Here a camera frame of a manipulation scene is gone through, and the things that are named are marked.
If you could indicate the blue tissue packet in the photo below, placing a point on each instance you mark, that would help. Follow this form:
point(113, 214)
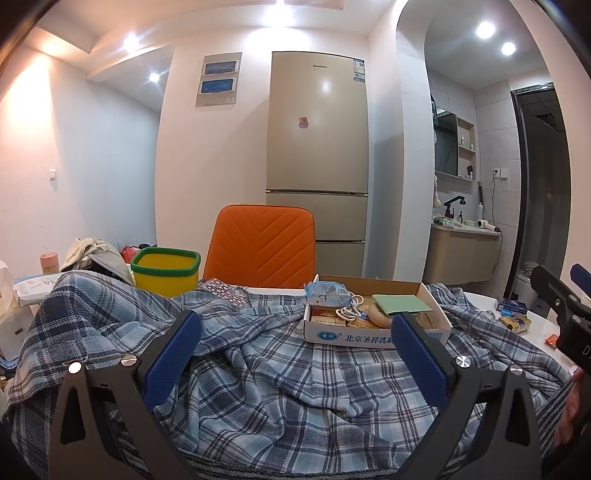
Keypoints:
point(325, 291)

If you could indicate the small blue pack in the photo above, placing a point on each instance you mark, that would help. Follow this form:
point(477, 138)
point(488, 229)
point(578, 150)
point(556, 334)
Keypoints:
point(511, 304)

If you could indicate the black faucet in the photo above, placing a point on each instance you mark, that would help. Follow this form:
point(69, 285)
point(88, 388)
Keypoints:
point(450, 207)

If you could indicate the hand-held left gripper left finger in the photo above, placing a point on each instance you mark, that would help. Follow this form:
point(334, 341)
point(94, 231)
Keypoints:
point(170, 360)

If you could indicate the pink fridge sticker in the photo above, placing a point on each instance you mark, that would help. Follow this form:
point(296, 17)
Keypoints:
point(303, 122)

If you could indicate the green pad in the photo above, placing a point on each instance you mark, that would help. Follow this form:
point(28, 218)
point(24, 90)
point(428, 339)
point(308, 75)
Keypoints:
point(401, 304)

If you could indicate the yellow bin with green rim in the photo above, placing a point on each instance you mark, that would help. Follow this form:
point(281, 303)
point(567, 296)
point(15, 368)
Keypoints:
point(164, 279)

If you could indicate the red bag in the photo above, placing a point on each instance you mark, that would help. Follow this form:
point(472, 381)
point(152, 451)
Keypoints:
point(129, 253)

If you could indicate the beige refrigerator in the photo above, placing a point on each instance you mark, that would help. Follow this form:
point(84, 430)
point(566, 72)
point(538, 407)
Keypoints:
point(316, 152)

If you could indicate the gold blue cigarette pack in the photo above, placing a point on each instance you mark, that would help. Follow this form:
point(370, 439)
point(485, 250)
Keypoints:
point(362, 324)

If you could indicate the small gold pack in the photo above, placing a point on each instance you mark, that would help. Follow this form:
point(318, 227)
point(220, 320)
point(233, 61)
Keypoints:
point(516, 322)

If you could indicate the pink cup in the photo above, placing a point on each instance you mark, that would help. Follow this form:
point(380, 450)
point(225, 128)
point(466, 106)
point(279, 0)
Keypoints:
point(49, 262)

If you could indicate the beige vanity cabinet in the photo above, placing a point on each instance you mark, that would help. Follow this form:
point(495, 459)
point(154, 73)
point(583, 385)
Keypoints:
point(464, 256)

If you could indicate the beige round hand warmer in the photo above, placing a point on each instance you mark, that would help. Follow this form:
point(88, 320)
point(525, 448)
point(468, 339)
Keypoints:
point(379, 316)

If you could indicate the flat white box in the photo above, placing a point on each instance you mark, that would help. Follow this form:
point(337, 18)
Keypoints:
point(37, 287)

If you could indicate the orange chair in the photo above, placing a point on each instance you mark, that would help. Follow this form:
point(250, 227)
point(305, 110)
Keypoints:
point(258, 249)

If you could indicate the white toilet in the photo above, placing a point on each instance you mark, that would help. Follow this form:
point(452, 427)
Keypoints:
point(525, 284)

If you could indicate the mirror cabinet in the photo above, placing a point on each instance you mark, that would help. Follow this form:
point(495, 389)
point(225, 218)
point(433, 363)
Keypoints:
point(447, 143)

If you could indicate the small orange packet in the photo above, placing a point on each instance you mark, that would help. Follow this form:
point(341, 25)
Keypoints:
point(552, 340)

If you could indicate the grey wall panel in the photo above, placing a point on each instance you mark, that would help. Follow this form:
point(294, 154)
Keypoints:
point(219, 78)

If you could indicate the wall socket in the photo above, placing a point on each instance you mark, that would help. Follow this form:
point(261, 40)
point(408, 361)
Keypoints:
point(500, 173)

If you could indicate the beige cloth pile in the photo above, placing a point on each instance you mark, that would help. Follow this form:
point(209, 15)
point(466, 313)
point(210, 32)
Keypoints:
point(92, 256)

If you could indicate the white hair dryer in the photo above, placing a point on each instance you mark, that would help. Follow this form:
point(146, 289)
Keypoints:
point(485, 225)

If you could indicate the red cigarette pack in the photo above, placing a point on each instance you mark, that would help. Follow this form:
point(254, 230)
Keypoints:
point(323, 315)

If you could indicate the silver pill blister sheet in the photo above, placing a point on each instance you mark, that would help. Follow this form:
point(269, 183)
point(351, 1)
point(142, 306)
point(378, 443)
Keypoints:
point(222, 291)

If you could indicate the shallow cardboard box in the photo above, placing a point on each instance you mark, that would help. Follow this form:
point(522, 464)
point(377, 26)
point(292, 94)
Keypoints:
point(369, 338)

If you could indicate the person's right hand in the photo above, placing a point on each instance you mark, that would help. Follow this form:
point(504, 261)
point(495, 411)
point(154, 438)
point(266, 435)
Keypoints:
point(572, 406)

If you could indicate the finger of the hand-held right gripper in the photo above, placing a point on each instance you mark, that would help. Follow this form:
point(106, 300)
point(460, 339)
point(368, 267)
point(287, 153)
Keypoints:
point(551, 286)
point(582, 273)

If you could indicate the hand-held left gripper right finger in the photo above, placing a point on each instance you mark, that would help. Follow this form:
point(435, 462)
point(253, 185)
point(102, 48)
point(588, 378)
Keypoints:
point(421, 362)

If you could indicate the blue plaid blanket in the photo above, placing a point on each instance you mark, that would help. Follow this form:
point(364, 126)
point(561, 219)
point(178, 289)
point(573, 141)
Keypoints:
point(277, 369)

